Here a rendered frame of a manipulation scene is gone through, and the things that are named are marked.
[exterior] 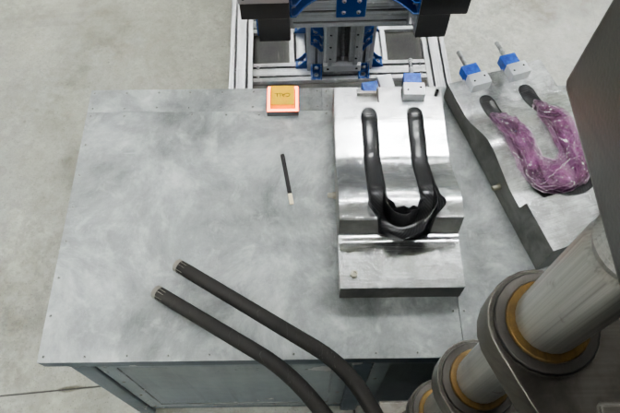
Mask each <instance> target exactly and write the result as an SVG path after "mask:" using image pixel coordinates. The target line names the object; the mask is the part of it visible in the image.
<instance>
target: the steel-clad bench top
mask: <svg viewBox="0 0 620 413"><path fill-rule="evenodd" d="M446 89H447V87H440V91H441V98H442V103H443V110H444V119H445V126H446V133H447V146H448V154H449V159H450V163H451V166H452V169H453V172H454V174H455V176H456V179H457V181H458V184H459V189H460V192H461V196H462V202H463V209H464V219H463V222H462V224H461V227H460V230H459V249H460V256H461V263H462V269H463V276H464V282H465V289H464V290H463V291H462V292H461V294H460V295H459V296H458V297H390V298H339V274H338V249H337V225H336V200H335V199H333V198H328V193H332V192H335V175H334V150H333V126H332V98H333V88H322V92H321V88H299V115H298V116H268V115H267V101H268V89H267V88H216V89H128V90H92V91H91V94H90V99H89V107H88V112H87V117H86V122H85V126H84V131H83V136H82V140H81V145H80V150H79V154H78V158H77V166H76V171H75V176H74V181H73V185H72V190H71V195H70V199H69V204H68V209H67V213H66V222H65V226H64V231H63V236H62V240H61V245H60V250H59V255H58V259H57V264H56V269H55V273H54V282H53V286H52V291H51V295H50V300H49V304H48V309H47V314H46V318H45V323H44V328H43V332H42V341H41V345H40V350H39V355H38V359H37V363H85V362H155V361H226V360H254V359H252V358H250V357H249V356H247V355H245V354H244V353H243V352H241V351H240V350H238V349H237V348H234V347H233V346H231V345H229V344H228V343H226V342H224V341H223V340H221V339H219V338H218V337H216V336H214V335H212V334H211V333H210V332H208V331H207V330H205V329H203V328H202V327H200V326H198V325H197V324H194V323H193V322H191V321H189V320H188V319H186V318H185V317H183V316H182V315H181V314H179V313H177V312H175V311H173V310H172V309H170V308H168V307H167V306H165V305H163V304H162V303H160V302H158V301H156V300H155V299H153V298H151V292H152V290H153V289H154V288H155V287H156V286H161V287H163V288H165V289H167V290H169V291H170V292H171V293H173V294H175V295H176V296H178V297H180V298H181V299H183V300H185V301H187V302H189V303H191V304H192V305H194V306H196V307H197V308H198V309H200V310H201V311H203V312H205V313H207V314H209V315H210V316H212V317H214V318H216V319H217V320H219V321H221V322H222V323H224V324H226V325H228V326H229V327H230V328H232V329H234V330H236V331H237V332H239V333H241V334H242V335H244V336H246V337H248V338H250V339H251V340H253V341H255V342H256V343H257V344H259V345H261V346H262V347H264V348H266V349H268V350H269V351H271V352H272V353H274V354H275V355H277V356H278V357H279V358H281V359H282V360H318V358H316V357H314V356H313V355H311V354H310V353H308V352H307V351H305V350H303V349H302V348H299V347H298V346H296V345H294V344H293V343H292V342H290V341H289V340H287V339H286V338H284V337H282V336H280V335H278V334H277V333H275V332H273V331H272V330H270V329H268V328H267V327H265V326H264V325H262V324H261V323H259V322H257V321H256V320H254V319H252V318H251V317H249V316H247V315H246V314H244V313H242V312H240V311H238V310H237V309H235V308H234V307H232V306H231V305H230V304H228V303H226V302H225V301H222V300H221V299H219V298H217V297H216V296H214V295H212V294H211V293H209V292H208V291H206V290H204V289H202V288H201V287H199V286H198V285H196V284H195V283H193V282H191V281H190V280H188V279H186V278H185V277H183V276H181V275H179V274H178V273H176V272H174V271H173V263H174V262H175V261H176V260H178V259H181V260H183V261H185V262H187V263H188V264H190V265H191V266H193V267H195V268H196V269H198V270H200V271H202V272H203V273H205V274H207V275H208V276H210V277H212V278H214V279H216V280H218V281H219V282H220V283H222V284H223V285H225V286H227V287H228V288H230V289H232V290H234V291H236V292H238V293H239V294H241V295H243V296H244V297H246V298H247V299H249V300H250V301H253V302H254V303H256V304H258V305H259V306H261V307H263V308H264V309H266V310H268V311H269V312H271V313H274V314H275V315H277V316H279V318H281V319H283V320H284V321H286V322H288V323H289V324H291V325H294V326H295V327H297V328H299V329H300V330H302V331H304V332H305V333H307V334H308V335H310V336H312V337H314V338H315V339H317V340H319V341H320V342H322V343H323V344H325V345H326V346H328V347H330V348H331V349H333V350H334V351H335V352H337V353H338V354H339V355H340V356H341V357H343V358H344V359H345V360H365V359H434V358H441V357H442V355H443V354H444V353H445V351H446V350H448V349H449V348H450V347H451V346H452V345H454V344H456V343H458V342H460V341H462V340H468V339H478V338H477V319H478V315H479V312H480V309H481V308H482V306H483V304H484V302H485V301H486V299H487V298H488V297H489V295H490V294H491V293H492V291H493V290H494V289H495V287H496V286H497V285H498V284H499V283H500V282H502V281H503V280H504V279H505V278H506V277H508V276H511V275H513V274H515V273H517V272H519V271H524V270H532V269H535V267H534V265H533V263H532V261H531V259H530V258H529V256H528V254H527V252H526V250H525V248H524V246H523V244H522V243H521V241H520V239H519V236H518V235H517V233H516V231H515V230H514V228H513V226H512V224H511V222H510V220H509V218H508V216H507V214H506V212H505V210H504V209H503V207H502V205H501V204H500V202H499V200H498V198H497V196H496V194H495V191H493V190H492V188H491V187H492V186H491V184H490V183H489V181H488V179H487V177H486V176H485V174H484V172H483V169H482V167H481V165H480V163H479V162H478V160H477V159H476V157H475V155H474V153H473V151H472V149H471V147H470V145H469V143H468V141H467V139H466V137H465V135H463V133H462V131H461V129H460V127H459V124H458V123H457V121H456V119H455V117H454V115H453V113H452V111H451V110H450V109H449V107H448V105H447V102H446V100H445V98H444V95H445V92H446ZM280 154H284V156H285V160H286V165H287V170H288V175H289V180H290V185H291V189H292V198H293V202H294V204H293V205H290V202H289V197H288V193H287V187H286V182H285V178H284V172H283V168H282V163H281V158H280Z"/></svg>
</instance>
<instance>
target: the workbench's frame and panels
mask: <svg viewBox="0 0 620 413"><path fill-rule="evenodd" d="M439 359H440V358H434V359H365V360H346V361H347V362H348V363H349V364H350V365H351V366H352V367H353V368H354V369H355V370H356V371H357V373H358V374H359V375H360V376H361V377H362V379H363V380H364V382H365V383H366V384H367V386H368V387H369V389H370V390H371V392H372V394H373V395H374V397H375V398H376V401H377V403H379V402H380V401H408V400H409V398H410V397H411V394H412V393H413V392H414V390H415V389H416V388H417V387H418V386H420V385H421V384H422V383H425V382H427V381H429V380H432V374H433V371H434V368H435V365H436V364H437V362H438V361H439ZM285 362H286V363H287V364H289V365H290V366H291V367H292V368H293V369H295V370H296V371H297V372H298V373H299V374H300V375H301V376H302V377H303V378H304V379H305V380H306V381H307V382H308V383H309V384H310V385H311V386H312V387H313V388H314V389H315V390H316V392H317V393H318V394H319V395H320V397H321V398H322V399H323V400H324V401H325V403H326V404H327V405H328V406H340V410H355V409H356V407H357V406H360V404H359V403H358V401H357V399H356V398H355V396H354V395H353V393H352V391H351V390H350V389H349V387H348V386H347V385H346V384H345V383H344V382H343V381H342V380H341V378H340V377H339V376H338V375H337V374H336V373H335V372H334V371H332V370H331V369H330V368H329V367H328V366H327V365H326V364H325V363H323V362H322V361H321V360H285ZM39 364H41V365H42V366H44V367H63V366H69V367H72V368H73V369H75V370H76V371H78V372H80V373H81V374H83V375H84V376H86V377H87V378H89V379H90V380H92V381H93V382H94V383H96V384H98V385H99V386H101V387H102V388H104V389H105V390H107V391H108V392H110V393H111V394H113V395H115V396H116V397H118V398H119V399H121V400H122V401H124V402H125V403H127V404H128V405H129V406H131V407H133V408H134V409H136V410H137V411H139V412H140V413H154V412H155V411H156V408H185V407H307V405H306V404H305V403H304V402H303V401H302V399H301V398H300V397H299V396H298V395H297V394H296V393H295V392H294V391H293V390H292V389H291V388H290V387H289V386H288V385H287V384H286V383H285V382H284V381H283V380H282V379H281V378H279V377H278V376H277V375H276V374H274V373H273V372H272V371H270V370H269V369H268V368H266V367H265V366H264V365H262V364H260V363H259V362H257V361H256V360H226V361H155V362H85V363H39Z"/></svg>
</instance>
